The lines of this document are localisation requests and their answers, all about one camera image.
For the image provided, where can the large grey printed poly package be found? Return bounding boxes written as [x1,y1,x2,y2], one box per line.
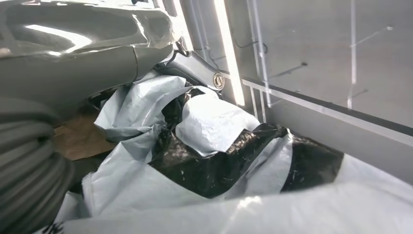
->
[42,72,413,234]

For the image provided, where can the grey partition ledge rail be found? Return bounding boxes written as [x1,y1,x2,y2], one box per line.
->
[242,77,413,148]

